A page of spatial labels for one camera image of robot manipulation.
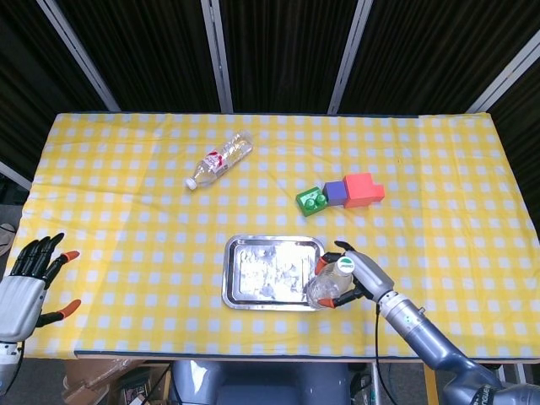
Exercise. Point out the purple cube block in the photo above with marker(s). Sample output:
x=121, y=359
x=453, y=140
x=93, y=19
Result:
x=336, y=192

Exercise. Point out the small red cube block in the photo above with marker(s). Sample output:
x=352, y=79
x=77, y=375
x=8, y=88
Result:
x=379, y=193

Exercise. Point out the yellow checkered tablecloth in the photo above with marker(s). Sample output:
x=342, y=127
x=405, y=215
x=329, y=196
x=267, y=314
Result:
x=126, y=232

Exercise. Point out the metal tray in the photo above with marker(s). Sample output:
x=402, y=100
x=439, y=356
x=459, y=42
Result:
x=270, y=274

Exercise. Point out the white partition frame post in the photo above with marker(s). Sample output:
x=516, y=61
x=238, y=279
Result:
x=350, y=55
x=14, y=175
x=80, y=55
x=217, y=55
x=504, y=78

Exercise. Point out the green building block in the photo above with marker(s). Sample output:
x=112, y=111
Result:
x=310, y=202

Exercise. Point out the cardboard box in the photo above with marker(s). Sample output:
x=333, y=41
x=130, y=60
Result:
x=90, y=379

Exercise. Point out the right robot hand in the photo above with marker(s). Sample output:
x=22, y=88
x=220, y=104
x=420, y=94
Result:
x=373, y=278

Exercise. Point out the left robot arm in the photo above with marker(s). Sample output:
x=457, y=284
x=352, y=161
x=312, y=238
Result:
x=6, y=360

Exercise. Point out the transparent bottle green cap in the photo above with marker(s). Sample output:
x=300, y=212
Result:
x=329, y=284

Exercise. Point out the yellow table leg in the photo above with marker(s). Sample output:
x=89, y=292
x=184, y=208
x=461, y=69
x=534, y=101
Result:
x=430, y=384

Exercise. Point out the transparent bottle red label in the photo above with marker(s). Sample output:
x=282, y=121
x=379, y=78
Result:
x=219, y=160

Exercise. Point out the silver table leg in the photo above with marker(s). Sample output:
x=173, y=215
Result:
x=376, y=384

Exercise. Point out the grey robot torso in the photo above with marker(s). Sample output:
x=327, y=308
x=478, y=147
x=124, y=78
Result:
x=261, y=384

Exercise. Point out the large red cube block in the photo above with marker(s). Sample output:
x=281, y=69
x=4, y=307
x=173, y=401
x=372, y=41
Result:
x=360, y=190

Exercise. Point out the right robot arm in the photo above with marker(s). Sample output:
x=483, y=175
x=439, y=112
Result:
x=430, y=341

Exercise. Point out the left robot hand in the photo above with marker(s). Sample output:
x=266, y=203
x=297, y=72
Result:
x=19, y=299

